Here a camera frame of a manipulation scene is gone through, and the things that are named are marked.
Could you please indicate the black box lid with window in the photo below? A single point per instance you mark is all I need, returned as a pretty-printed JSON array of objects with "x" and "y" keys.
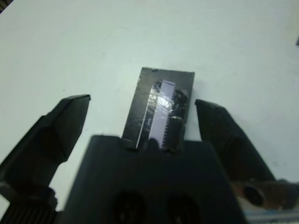
[{"x": 140, "y": 105}]

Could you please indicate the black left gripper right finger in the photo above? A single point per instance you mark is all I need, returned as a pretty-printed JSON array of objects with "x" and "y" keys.
[{"x": 231, "y": 144}]

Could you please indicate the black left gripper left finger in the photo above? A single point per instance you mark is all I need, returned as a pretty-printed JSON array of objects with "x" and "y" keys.
[{"x": 46, "y": 140}]

